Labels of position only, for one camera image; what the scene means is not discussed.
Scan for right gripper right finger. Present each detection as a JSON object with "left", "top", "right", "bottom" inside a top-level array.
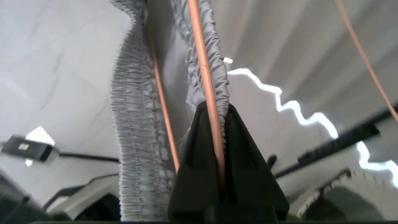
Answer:
[{"left": 223, "top": 104, "right": 290, "bottom": 222}]

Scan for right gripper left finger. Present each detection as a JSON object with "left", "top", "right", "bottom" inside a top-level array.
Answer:
[{"left": 167, "top": 101, "right": 223, "bottom": 222}]

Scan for pale grey shorts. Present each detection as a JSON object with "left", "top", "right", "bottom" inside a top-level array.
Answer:
[{"left": 109, "top": 0, "right": 231, "bottom": 222}]

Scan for black clothes rack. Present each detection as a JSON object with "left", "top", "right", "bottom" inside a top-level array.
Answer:
[{"left": 266, "top": 104, "right": 398, "bottom": 180}]

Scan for white laundry basket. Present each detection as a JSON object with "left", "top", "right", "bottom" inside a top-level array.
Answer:
[{"left": 297, "top": 169, "right": 398, "bottom": 222}]

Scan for black box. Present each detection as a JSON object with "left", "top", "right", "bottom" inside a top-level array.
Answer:
[{"left": 1, "top": 135, "right": 54, "bottom": 163}]

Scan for black cable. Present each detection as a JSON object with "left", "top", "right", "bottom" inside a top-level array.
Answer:
[{"left": 58, "top": 151, "right": 121, "bottom": 164}]

